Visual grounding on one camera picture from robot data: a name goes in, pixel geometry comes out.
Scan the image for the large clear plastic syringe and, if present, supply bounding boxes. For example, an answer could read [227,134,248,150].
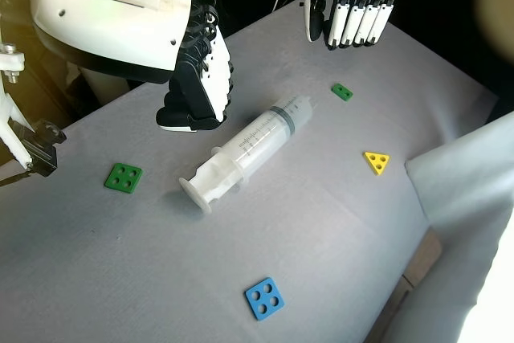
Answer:
[178,94,315,214]

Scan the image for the green two-hole block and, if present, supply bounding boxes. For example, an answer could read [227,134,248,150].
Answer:
[331,83,355,102]

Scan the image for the green four-hole square block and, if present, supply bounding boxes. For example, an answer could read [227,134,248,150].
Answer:
[104,162,144,194]

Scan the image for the yellow three-hole triangle block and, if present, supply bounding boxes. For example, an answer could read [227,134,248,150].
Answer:
[363,151,391,177]

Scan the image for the grey table cloth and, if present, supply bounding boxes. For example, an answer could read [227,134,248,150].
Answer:
[0,0,501,343]

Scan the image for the white fabric panel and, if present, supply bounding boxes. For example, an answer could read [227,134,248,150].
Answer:
[379,112,514,343]

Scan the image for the blue four-hole square block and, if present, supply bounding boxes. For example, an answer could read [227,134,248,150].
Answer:
[244,276,287,322]

